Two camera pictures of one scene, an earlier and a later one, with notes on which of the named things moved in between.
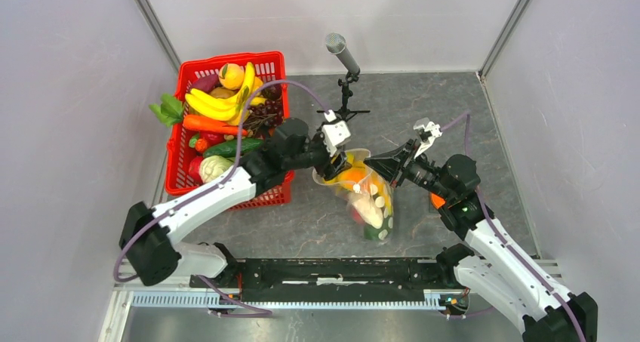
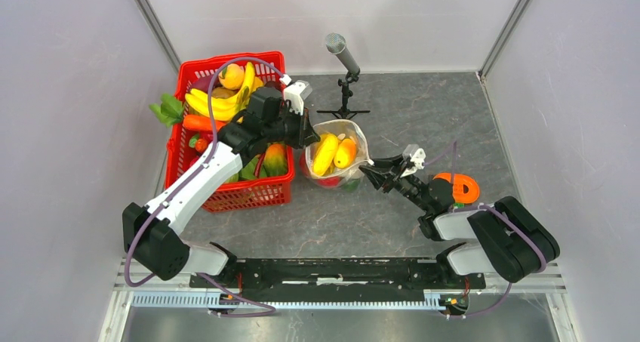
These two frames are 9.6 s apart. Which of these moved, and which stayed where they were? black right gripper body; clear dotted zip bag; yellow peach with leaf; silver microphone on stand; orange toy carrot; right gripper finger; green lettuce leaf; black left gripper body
Moved: black left gripper body; clear dotted zip bag; black right gripper body
Stayed: silver microphone on stand; yellow peach with leaf; right gripper finger; green lettuce leaf; orange toy carrot
